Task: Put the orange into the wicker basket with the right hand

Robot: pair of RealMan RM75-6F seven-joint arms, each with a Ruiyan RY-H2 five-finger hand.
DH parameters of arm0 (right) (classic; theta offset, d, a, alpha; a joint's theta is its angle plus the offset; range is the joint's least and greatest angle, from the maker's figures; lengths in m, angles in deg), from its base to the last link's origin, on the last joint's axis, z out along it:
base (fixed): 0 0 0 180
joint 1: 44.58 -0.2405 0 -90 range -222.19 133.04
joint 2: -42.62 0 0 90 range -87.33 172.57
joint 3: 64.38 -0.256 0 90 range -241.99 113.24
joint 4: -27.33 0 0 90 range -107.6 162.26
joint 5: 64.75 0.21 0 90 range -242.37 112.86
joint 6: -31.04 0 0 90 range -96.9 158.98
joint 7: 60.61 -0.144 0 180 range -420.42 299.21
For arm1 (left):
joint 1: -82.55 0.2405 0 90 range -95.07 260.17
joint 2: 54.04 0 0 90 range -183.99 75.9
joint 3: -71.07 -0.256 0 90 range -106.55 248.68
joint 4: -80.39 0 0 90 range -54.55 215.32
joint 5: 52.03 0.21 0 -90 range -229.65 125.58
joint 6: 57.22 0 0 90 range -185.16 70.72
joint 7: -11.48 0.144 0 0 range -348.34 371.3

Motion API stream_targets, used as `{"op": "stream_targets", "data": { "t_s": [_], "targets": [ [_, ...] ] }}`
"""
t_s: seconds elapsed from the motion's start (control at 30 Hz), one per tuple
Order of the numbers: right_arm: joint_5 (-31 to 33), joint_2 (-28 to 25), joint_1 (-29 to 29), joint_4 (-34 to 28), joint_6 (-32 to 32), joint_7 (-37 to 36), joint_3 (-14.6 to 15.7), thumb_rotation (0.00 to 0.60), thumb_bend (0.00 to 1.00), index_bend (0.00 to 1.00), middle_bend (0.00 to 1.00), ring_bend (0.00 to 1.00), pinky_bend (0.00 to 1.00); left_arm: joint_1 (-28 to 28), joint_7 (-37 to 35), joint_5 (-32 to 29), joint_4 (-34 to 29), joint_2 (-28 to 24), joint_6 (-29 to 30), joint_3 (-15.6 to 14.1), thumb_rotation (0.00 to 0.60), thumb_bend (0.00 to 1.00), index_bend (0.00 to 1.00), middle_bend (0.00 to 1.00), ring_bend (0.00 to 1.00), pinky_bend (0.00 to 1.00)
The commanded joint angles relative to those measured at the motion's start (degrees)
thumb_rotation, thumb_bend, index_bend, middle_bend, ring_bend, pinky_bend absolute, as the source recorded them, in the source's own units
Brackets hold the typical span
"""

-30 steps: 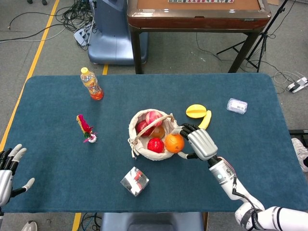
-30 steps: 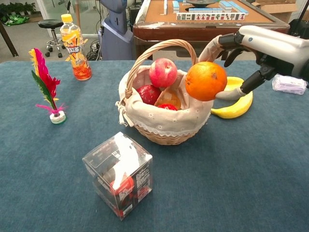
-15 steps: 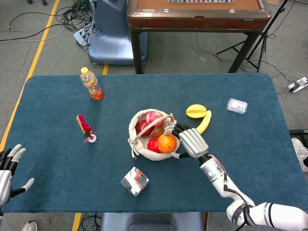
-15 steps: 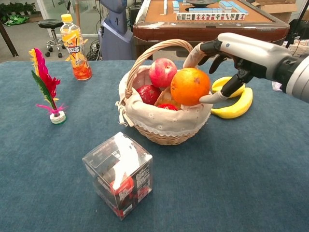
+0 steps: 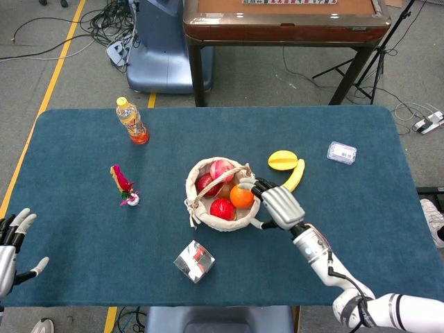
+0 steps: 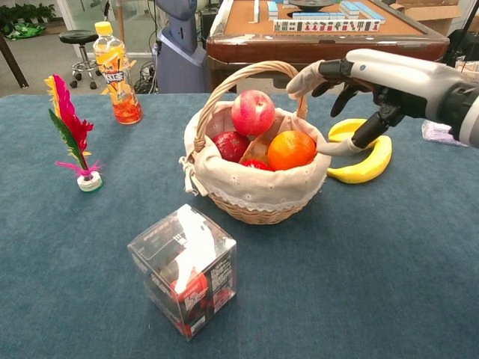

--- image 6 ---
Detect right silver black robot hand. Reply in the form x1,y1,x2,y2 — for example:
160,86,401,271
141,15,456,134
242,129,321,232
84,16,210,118
286,48,465,156

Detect orange fruit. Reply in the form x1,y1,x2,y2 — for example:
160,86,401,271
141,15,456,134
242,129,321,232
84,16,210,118
267,130,318,171

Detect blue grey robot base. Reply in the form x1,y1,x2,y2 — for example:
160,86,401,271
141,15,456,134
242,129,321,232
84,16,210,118
153,0,209,94

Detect wicker basket with cloth lining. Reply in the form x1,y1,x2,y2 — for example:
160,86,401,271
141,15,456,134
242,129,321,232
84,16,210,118
178,60,332,225

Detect small clear plastic case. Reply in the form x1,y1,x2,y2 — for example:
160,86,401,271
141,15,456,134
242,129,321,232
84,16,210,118
421,119,460,147

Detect cardboard box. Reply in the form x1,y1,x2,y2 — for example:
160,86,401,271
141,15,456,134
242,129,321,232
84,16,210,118
388,0,465,37

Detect black tripod stand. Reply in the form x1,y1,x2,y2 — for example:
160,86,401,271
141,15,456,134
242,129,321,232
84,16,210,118
456,0,479,59

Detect yellow banana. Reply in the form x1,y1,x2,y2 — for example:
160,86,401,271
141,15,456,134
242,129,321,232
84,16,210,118
326,134,393,184

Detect face-up mahjong tile row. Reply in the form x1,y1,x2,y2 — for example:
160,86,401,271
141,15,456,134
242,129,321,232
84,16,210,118
272,19,382,33

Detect brown mahjong table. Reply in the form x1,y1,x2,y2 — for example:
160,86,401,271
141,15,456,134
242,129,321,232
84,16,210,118
205,0,450,94

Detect pink peach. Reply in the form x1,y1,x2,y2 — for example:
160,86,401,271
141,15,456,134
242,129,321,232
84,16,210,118
231,89,277,136

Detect bright red apple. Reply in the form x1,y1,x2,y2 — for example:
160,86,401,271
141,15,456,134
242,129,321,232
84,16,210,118
241,159,274,172

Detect dark red apple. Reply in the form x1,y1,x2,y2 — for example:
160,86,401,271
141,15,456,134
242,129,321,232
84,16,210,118
212,130,251,164

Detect blue felt table cloth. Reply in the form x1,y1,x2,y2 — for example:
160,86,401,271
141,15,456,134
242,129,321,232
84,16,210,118
0,93,479,359

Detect orange drink plastic bottle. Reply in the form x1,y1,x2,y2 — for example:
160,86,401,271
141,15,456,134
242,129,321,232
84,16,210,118
92,21,144,126

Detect clear plastic cube box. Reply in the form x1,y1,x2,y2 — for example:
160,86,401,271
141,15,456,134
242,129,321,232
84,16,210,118
127,203,238,342

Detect black round stool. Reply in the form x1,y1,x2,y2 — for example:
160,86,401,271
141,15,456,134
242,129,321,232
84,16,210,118
58,29,100,90

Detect colourful feather shuttlecock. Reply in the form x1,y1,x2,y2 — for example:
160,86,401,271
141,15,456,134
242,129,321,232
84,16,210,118
43,73,105,193

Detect green potted plants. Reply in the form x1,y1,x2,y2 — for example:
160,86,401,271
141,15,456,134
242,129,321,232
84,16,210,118
0,3,57,40

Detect black cable bundle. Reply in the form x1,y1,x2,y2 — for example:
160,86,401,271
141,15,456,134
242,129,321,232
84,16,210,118
133,61,159,94

